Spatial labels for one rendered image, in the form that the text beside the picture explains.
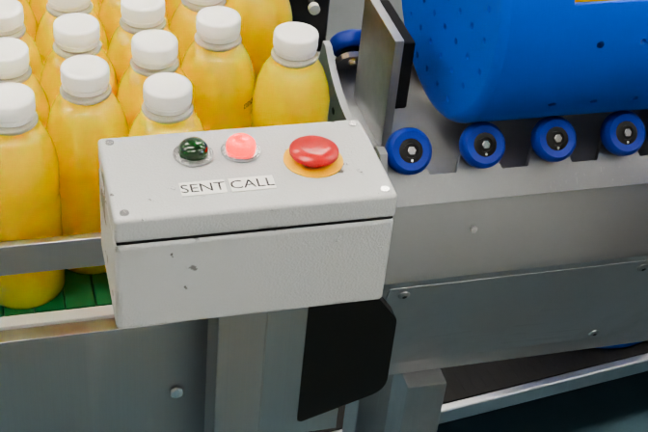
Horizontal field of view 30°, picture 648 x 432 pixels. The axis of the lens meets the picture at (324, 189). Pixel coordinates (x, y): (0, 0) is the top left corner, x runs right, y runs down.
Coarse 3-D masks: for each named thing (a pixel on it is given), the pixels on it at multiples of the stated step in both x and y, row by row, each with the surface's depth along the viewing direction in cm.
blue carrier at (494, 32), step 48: (432, 0) 120; (480, 0) 108; (528, 0) 103; (624, 0) 106; (432, 48) 121; (480, 48) 109; (528, 48) 106; (576, 48) 107; (624, 48) 108; (432, 96) 122; (480, 96) 110; (528, 96) 111; (576, 96) 112; (624, 96) 114
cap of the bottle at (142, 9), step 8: (128, 0) 106; (136, 0) 106; (144, 0) 107; (152, 0) 107; (160, 0) 107; (128, 8) 105; (136, 8) 105; (144, 8) 105; (152, 8) 105; (160, 8) 106; (128, 16) 106; (136, 16) 105; (144, 16) 105; (152, 16) 106; (160, 16) 106; (128, 24) 106; (136, 24) 106; (144, 24) 106; (152, 24) 106
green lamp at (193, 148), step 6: (186, 138) 87; (192, 138) 87; (198, 138) 87; (180, 144) 86; (186, 144) 86; (192, 144) 86; (198, 144) 86; (204, 144) 87; (180, 150) 86; (186, 150) 86; (192, 150) 86; (198, 150) 86; (204, 150) 86; (180, 156) 86; (186, 156) 86; (192, 156) 86; (198, 156) 86; (204, 156) 86
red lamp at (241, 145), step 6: (234, 138) 87; (240, 138) 87; (246, 138) 87; (252, 138) 88; (228, 144) 87; (234, 144) 87; (240, 144) 87; (246, 144) 87; (252, 144) 87; (228, 150) 87; (234, 150) 87; (240, 150) 87; (246, 150) 87; (252, 150) 87; (240, 156) 87
